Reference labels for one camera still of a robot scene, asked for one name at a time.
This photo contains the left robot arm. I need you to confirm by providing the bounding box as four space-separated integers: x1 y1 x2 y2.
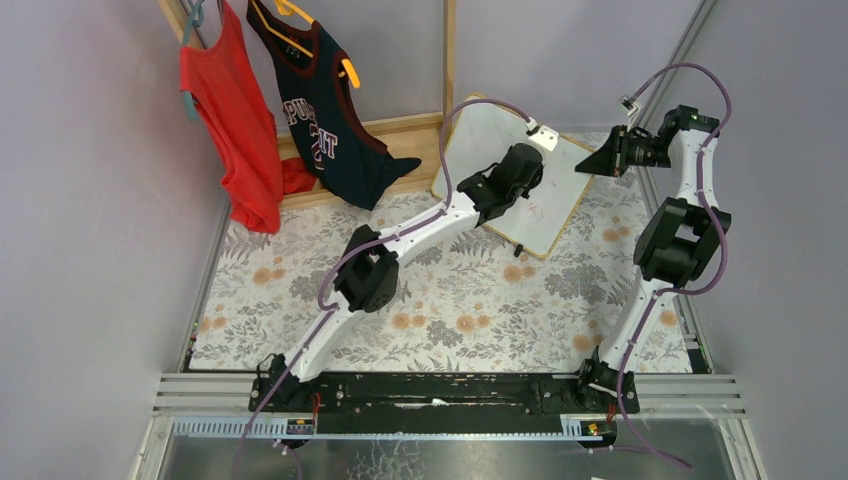
266 141 553 403

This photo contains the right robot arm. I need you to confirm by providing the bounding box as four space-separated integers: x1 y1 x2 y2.
573 105 732 414

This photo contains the white framed whiteboard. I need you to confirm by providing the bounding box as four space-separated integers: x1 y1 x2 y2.
444 102 593 258

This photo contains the wooden clothes rack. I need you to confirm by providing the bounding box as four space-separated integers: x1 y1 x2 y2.
157 0 457 211

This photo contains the floral table mat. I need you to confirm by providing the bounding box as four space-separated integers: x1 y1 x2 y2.
188 130 694 374

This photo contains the navy basketball jersey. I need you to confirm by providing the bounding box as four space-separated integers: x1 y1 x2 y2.
246 6 421 210

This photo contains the orange clothes hanger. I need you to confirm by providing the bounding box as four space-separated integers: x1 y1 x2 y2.
250 0 362 91

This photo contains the red sleeveless shirt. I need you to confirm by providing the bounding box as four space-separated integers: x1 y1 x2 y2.
190 1 317 234

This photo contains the teal clothes hanger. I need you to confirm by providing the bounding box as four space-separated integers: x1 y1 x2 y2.
180 0 205 122

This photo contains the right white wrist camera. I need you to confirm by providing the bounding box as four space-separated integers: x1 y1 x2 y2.
618 95 642 131

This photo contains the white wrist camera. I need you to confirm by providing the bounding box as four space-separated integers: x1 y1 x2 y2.
525 118 560 155
618 95 642 131

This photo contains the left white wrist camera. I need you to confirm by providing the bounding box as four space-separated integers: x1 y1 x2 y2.
525 118 560 155

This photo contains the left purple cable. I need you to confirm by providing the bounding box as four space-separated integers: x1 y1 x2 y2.
228 97 538 480

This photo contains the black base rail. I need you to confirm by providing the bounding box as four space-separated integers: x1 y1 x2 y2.
248 372 640 435

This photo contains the aluminium frame profile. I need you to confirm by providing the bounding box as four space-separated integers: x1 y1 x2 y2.
131 372 766 479

